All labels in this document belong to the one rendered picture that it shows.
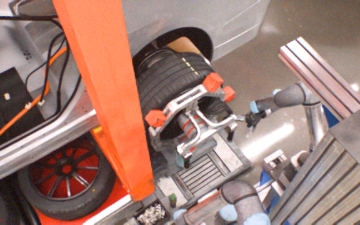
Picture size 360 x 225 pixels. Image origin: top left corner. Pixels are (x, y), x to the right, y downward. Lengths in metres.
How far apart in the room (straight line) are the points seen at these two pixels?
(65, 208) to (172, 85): 1.12
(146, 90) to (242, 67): 1.70
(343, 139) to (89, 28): 0.81
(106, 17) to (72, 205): 1.77
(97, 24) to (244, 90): 2.62
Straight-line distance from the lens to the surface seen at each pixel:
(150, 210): 2.60
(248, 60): 3.90
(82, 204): 2.75
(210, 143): 3.23
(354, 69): 4.13
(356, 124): 1.27
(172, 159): 3.07
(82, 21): 1.17
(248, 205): 1.68
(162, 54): 2.64
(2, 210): 2.90
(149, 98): 2.29
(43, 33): 2.87
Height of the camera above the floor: 3.06
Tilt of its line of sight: 60 degrees down
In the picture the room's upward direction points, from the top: 1 degrees counter-clockwise
